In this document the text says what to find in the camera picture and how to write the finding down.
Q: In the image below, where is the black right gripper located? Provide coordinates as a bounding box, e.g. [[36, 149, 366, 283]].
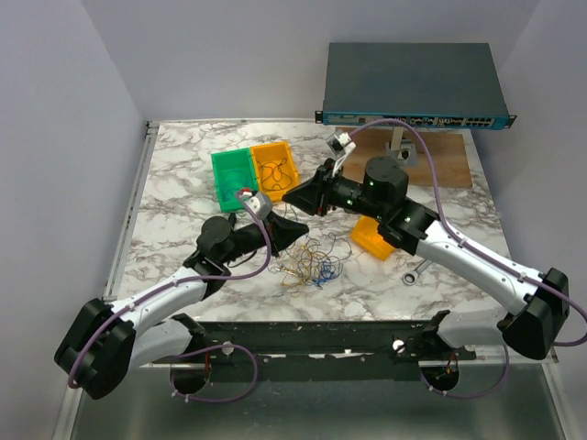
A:
[[282, 159, 385, 221]]

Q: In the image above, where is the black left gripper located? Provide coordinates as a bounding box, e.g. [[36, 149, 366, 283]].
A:
[[220, 210, 309, 264]]

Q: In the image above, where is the dark purple wire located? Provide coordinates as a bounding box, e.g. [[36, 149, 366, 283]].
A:
[[256, 158, 294, 192]]

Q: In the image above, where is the coloured wire bundle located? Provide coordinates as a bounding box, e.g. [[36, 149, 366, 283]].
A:
[[268, 203, 354, 298]]

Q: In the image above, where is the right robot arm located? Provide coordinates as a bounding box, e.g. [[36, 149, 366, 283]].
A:
[[282, 156, 569, 360]]

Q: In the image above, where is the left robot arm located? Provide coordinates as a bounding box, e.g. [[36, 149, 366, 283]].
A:
[[54, 213, 309, 400]]

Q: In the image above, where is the orange plastic bin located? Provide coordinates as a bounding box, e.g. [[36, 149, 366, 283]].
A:
[[249, 141, 299, 203]]

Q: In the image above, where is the loose yellow plastic bin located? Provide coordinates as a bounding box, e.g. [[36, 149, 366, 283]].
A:
[[350, 216, 396, 261]]

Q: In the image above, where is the green plastic bin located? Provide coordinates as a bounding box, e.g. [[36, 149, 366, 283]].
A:
[[211, 148, 259, 213]]

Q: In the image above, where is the silver ratchet wrench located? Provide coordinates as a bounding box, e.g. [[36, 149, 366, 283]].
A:
[[402, 259, 432, 286]]

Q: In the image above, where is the wooden base board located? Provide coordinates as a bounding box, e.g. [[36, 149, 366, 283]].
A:
[[343, 128, 472, 188]]

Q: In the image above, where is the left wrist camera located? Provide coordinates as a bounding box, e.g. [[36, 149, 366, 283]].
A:
[[239, 188, 272, 220]]

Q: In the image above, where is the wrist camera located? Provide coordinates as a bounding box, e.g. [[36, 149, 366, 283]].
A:
[[239, 188, 272, 220], [326, 129, 356, 176]]

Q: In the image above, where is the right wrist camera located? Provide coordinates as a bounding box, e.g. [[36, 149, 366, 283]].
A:
[[326, 129, 356, 176]]

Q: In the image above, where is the grey switch stand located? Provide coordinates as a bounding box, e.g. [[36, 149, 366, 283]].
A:
[[385, 127, 418, 168]]

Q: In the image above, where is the black mounting rail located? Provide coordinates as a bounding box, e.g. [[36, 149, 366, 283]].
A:
[[172, 312, 476, 386]]

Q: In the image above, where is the blue network switch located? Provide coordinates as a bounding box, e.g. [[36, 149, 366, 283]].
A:
[[315, 42, 515, 130]]

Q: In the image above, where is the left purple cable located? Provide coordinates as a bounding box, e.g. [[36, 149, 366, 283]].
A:
[[66, 190, 274, 404]]

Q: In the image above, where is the purple cable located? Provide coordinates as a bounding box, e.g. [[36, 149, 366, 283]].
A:
[[66, 190, 274, 404], [348, 118, 587, 399]]

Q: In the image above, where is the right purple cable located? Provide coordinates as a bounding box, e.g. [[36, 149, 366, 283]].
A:
[[348, 118, 587, 399]]

